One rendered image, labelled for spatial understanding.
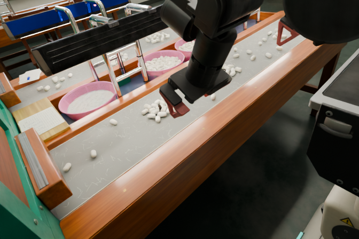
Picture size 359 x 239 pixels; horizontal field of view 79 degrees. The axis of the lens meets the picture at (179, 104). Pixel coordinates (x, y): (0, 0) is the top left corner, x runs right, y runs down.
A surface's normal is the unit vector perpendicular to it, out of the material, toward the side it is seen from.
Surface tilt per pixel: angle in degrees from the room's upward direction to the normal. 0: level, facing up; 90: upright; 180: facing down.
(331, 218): 90
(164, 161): 0
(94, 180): 0
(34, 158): 0
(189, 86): 27
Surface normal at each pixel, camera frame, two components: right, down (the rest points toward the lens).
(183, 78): 0.18, -0.55
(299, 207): -0.14, -0.79
